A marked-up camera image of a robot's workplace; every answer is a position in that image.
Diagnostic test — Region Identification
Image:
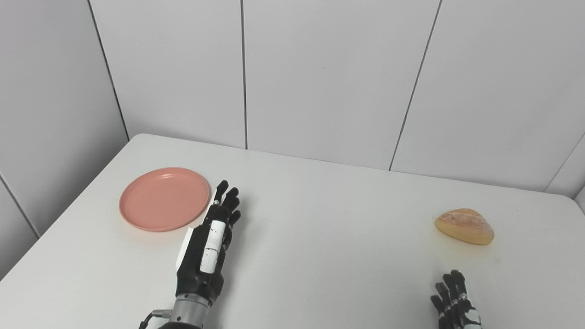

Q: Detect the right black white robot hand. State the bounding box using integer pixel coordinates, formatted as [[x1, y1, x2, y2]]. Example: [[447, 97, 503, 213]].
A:
[[430, 270, 483, 329]]

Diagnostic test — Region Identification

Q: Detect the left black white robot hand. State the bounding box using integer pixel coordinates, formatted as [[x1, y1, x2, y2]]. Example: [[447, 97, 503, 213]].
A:
[[175, 180, 242, 306]]

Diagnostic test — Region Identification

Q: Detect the pink round plate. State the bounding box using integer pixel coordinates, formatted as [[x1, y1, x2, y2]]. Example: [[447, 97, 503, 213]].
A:
[[119, 167, 211, 233]]

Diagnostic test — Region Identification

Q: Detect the golden bread roll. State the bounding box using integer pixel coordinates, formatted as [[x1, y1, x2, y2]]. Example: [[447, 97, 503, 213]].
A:
[[434, 208, 495, 246]]

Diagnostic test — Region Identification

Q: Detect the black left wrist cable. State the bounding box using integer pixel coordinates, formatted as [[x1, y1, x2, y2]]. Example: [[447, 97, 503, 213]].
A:
[[138, 309, 173, 329]]

